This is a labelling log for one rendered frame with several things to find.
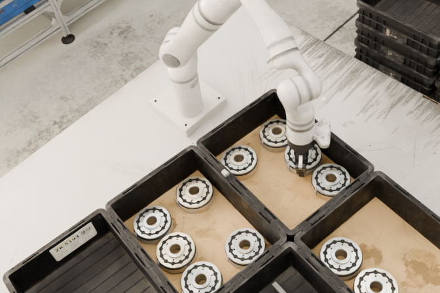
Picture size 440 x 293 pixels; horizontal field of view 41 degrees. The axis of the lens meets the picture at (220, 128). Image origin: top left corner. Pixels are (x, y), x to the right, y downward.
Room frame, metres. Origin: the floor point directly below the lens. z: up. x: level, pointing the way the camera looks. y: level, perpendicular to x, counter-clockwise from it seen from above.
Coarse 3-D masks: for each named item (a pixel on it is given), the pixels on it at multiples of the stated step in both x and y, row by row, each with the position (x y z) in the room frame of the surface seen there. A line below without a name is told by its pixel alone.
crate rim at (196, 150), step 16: (176, 160) 0.99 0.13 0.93; (208, 160) 0.96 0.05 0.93; (224, 176) 0.90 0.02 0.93; (128, 192) 0.91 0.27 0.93; (240, 192) 0.84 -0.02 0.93; (256, 208) 0.78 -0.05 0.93; (272, 224) 0.73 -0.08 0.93; (144, 256) 0.72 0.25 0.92; (160, 272) 0.66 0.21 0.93; (240, 272) 0.62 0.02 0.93; (224, 288) 0.59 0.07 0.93
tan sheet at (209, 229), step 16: (192, 176) 0.99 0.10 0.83; (176, 208) 0.90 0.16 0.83; (208, 208) 0.88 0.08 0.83; (224, 208) 0.87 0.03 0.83; (128, 224) 0.88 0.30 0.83; (176, 224) 0.85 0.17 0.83; (192, 224) 0.84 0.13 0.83; (208, 224) 0.83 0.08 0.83; (224, 224) 0.82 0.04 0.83; (240, 224) 0.81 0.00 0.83; (208, 240) 0.78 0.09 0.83; (224, 240) 0.77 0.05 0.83; (208, 256) 0.73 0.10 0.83; (224, 256) 0.72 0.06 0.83; (224, 272) 0.68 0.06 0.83; (176, 288) 0.66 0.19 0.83
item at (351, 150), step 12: (264, 96) 1.15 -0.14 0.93; (228, 120) 1.08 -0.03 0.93; (216, 132) 1.05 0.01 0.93; (360, 156) 0.87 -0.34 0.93; (372, 168) 0.83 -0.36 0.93; (360, 180) 0.80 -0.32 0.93; (324, 204) 0.75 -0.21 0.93; (276, 216) 0.75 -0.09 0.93; (312, 216) 0.73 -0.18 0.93; (288, 228) 0.71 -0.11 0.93; (300, 228) 0.70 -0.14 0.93
